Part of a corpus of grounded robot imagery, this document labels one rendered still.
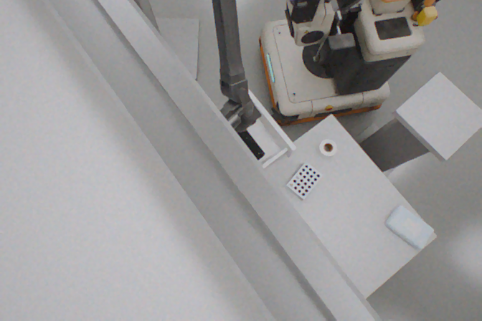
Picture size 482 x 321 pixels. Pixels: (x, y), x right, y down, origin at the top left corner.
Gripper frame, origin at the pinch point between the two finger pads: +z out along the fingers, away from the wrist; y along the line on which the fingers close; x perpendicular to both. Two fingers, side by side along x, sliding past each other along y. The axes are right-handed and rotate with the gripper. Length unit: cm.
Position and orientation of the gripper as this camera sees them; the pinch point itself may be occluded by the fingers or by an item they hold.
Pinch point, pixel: (244, 125)
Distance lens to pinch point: 126.7
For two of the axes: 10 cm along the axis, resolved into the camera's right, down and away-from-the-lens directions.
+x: -5.7, -7.8, 2.4
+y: 8.2, -5.5, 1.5
